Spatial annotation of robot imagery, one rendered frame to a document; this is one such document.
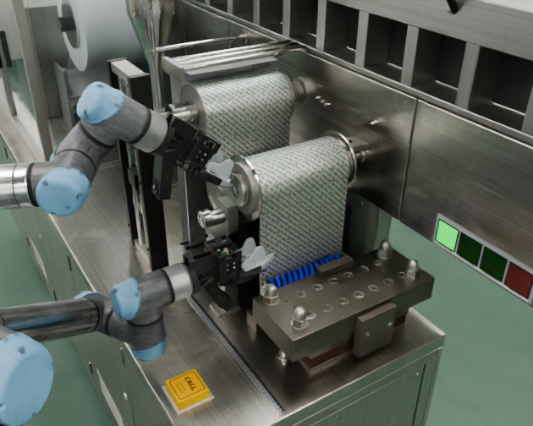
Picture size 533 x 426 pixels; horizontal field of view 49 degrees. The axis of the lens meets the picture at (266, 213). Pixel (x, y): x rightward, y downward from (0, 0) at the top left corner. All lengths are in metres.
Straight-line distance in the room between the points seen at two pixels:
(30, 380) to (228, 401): 0.48
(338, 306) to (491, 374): 1.52
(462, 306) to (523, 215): 1.91
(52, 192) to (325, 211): 0.64
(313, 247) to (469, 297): 1.80
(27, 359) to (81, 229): 0.98
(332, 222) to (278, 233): 0.15
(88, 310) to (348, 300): 0.55
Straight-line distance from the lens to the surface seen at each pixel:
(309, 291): 1.33
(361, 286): 1.35
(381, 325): 1.34
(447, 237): 1.29
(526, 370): 2.81
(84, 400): 2.56
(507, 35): 1.12
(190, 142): 1.16
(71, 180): 0.97
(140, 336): 1.23
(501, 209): 1.18
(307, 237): 1.36
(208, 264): 1.21
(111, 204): 1.96
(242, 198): 1.24
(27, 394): 0.93
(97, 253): 1.72
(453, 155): 1.23
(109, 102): 1.05
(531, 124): 1.11
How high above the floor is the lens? 1.86
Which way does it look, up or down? 31 degrees down
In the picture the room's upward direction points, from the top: 1 degrees clockwise
